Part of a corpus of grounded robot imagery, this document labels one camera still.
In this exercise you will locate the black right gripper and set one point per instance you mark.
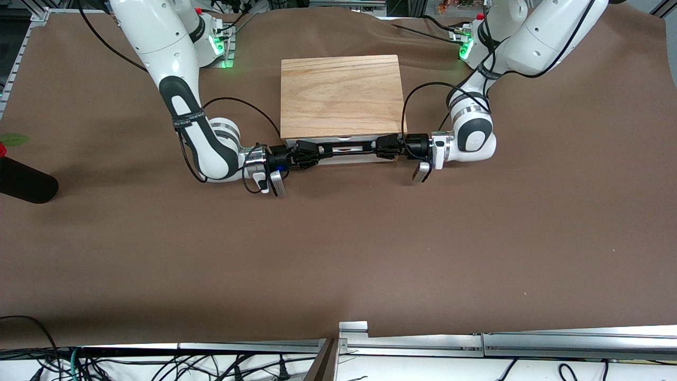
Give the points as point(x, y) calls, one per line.
point(277, 159)

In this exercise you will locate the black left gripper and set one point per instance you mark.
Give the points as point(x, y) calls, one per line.
point(416, 146)

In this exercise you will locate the white-fronted wooden drawer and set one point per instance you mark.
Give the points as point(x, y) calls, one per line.
point(353, 139)

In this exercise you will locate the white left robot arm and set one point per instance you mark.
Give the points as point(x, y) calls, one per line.
point(534, 37)

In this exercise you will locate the wooden drawer cabinet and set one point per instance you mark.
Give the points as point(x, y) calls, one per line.
point(341, 95)

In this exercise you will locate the brown table cover sheet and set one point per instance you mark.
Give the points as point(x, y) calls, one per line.
point(338, 238)

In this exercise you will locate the grey-brown diagonal bar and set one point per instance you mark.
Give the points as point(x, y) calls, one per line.
point(323, 365)

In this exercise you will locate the black cylindrical vase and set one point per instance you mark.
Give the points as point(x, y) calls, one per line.
point(24, 182)

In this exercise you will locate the green leaf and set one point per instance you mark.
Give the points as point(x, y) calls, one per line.
point(16, 139)

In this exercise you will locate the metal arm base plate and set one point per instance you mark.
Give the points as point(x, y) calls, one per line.
point(227, 55)

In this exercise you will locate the notched aluminium rail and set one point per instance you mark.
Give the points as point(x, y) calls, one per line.
point(402, 344)

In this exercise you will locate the thin aluminium rail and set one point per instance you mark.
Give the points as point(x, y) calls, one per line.
point(248, 346)

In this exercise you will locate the long aluminium rail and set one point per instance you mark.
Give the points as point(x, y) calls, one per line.
point(582, 345)

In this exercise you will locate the perforated metal side rail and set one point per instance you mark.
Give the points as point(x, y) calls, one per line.
point(16, 69)

